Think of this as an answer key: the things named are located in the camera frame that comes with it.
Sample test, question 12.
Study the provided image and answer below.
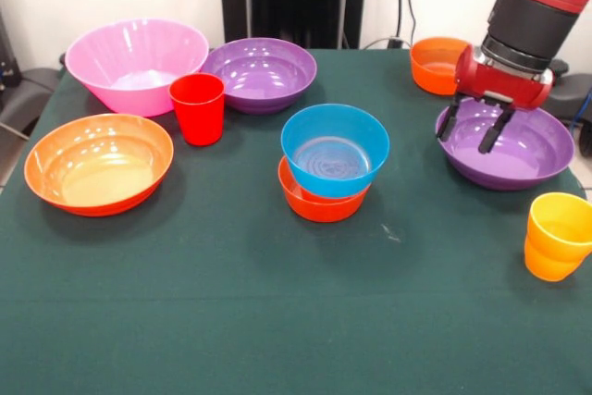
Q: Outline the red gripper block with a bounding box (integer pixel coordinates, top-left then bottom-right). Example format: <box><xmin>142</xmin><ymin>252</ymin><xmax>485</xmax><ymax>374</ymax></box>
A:
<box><xmin>436</xmin><ymin>44</ymin><xmax>555</xmax><ymax>155</ymax></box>

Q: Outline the purple bowl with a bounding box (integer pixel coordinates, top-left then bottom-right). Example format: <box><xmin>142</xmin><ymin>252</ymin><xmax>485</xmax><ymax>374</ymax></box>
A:
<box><xmin>435</xmin><ymin>98</ymin><xmax>575</xmax><ymax>191</ymax></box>
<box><xmin>201</xmin><ymin>37</ymin><xmax>318</xmax><ymax>117</ymax></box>

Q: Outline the blue bowl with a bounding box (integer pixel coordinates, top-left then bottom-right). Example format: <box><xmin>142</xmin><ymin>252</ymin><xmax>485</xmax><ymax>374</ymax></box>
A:
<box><xmin>280</xmin><ymin>103</ymin><xmax>391</xmax><ymax>199</ymax></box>

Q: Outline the small orange bowl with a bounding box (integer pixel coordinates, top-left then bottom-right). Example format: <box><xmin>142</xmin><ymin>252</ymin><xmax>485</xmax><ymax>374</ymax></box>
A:
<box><xmin>277</xmin><ymin>155</ymin><xmax>374</xmax><ymax>224</ymax></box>
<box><xmin>409</xmin><ymin>37</ymin><xmax>472</xmax><ymax>96</ymax></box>

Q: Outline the red cup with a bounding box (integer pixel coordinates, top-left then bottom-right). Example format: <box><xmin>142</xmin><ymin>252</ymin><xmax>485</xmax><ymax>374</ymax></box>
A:
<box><xmin>167</xmin><ymin>72</ymin><xmax>227</xmax><ymax>147</ymax></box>

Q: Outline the yellow cup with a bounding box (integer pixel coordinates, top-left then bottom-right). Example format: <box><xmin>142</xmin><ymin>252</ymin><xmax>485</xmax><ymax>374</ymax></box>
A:
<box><xmin>526</xmin><ymin>191</ymin><xmax>592</xmax><ymax>265</ymax></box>

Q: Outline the light orange cup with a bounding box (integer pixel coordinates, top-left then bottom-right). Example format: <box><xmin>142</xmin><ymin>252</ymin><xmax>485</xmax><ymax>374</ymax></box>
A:
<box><xmin>524</xmin><ymin>233</ymin><xmax>585</xmax><ymax>283</ymax></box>

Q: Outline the dark green tablecloth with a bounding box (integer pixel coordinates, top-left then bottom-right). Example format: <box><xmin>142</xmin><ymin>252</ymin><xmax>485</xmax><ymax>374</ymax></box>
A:
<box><xmin>0</xmin><ymin>47</ymin><xmax>592</xmax><ymax>395</ymax></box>

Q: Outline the pink bowl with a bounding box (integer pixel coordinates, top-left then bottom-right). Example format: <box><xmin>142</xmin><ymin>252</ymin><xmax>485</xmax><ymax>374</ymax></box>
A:
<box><xmin>64</xmin><ymin>19</ymin><xmax>210</xmax><ymax>117</ymax></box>

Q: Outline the large orange bowl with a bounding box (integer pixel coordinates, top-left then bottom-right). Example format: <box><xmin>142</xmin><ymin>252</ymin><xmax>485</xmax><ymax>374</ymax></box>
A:
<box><xmin>23</xmin><ymin>113</ymin><xmax>175</xmax><ymax>217</ymax></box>

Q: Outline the black pedestal foot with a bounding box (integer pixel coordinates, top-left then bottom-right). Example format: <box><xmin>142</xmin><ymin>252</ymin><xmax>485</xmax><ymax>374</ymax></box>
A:
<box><xmin>543</xmin><ymin>58</ymin><xmax>592</xmax><ymax>121</ymax></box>

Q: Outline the blue cable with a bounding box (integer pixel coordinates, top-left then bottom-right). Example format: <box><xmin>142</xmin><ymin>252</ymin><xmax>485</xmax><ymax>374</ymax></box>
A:
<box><xmin>568</xmin><ymin>89</ymin><xmax>592</xmax><ymax>130</ymax></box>

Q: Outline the grey pedestal foot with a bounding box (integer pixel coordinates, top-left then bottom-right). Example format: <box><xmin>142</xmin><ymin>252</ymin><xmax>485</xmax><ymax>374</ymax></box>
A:
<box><xmin>0</xmin><ymin>68</ymin><xmax>61</xmax><ymax>126</ymax></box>

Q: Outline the black equipment frame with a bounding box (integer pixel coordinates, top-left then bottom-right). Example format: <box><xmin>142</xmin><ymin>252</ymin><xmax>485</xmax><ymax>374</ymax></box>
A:
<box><xmin>0</xmin><ymin>10</ymin><xmax>20</xmax><ymax>87</ymax></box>

